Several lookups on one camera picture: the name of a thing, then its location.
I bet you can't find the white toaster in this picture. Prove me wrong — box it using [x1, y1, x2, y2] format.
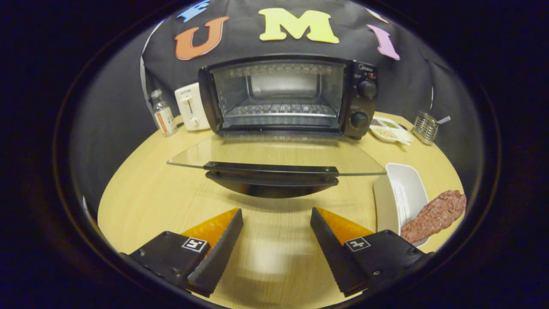
[174, 82, 211, 132]

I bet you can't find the small clear glass bottle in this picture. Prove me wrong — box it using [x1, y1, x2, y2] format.
[150, 89, 178, 137]

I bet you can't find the white plastic tray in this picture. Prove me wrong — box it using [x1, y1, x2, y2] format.
[372, 163, 430, 248]

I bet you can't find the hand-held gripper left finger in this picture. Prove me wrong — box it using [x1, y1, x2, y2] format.
[120, 208, 244, 298]

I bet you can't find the metal wire holder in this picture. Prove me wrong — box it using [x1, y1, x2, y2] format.
[411, 111, 440, 145]

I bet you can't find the black backdrop cloth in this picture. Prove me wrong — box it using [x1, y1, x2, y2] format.
[71, 0, 483, 202]

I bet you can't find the brown meat steak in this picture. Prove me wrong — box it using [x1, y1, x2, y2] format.
[400, 190, 467, 244]

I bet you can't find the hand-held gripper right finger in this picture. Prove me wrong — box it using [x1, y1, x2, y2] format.
[310, 207, 434, 297]

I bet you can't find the white divided spice dish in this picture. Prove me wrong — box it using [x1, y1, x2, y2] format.
[369, 116, 414, 145]

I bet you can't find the black toaster oven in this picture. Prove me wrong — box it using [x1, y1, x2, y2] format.
[166, 53, 387, 199]

